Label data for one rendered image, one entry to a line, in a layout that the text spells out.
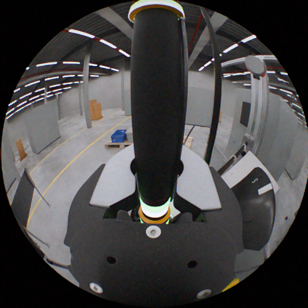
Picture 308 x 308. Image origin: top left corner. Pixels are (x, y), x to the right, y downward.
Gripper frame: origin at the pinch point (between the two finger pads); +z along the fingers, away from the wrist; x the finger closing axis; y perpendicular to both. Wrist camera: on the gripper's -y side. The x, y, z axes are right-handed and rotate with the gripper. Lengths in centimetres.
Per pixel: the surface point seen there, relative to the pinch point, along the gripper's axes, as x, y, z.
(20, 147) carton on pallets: -800, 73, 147
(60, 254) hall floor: -141, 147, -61
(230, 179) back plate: 32.6, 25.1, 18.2
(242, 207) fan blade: 14.4, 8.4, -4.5
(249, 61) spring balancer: 54, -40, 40
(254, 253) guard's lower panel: 70, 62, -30
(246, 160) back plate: 40.2, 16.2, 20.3
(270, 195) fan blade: 18.2, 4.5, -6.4
